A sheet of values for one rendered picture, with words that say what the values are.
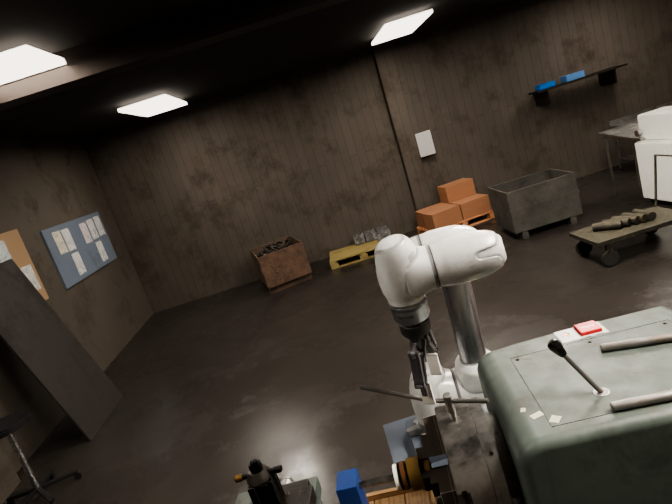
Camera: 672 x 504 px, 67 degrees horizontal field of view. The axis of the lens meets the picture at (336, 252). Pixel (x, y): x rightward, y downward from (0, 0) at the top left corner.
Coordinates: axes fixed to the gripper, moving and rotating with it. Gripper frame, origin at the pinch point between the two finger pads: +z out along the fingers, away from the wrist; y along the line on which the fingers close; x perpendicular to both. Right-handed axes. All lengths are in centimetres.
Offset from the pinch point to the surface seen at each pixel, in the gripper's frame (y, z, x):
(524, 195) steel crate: -539, 174, -15
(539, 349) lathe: -29.6, 14.2, 24.0
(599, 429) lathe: 6.7, 7.8, 37.1
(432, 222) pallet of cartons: -612, 225, -158
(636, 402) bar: 0.2, 6.1, 45.2
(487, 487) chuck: 12.7, 22.0, 11.0
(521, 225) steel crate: -527, 210, -23
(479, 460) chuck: 9.3, 16.7, 9.8
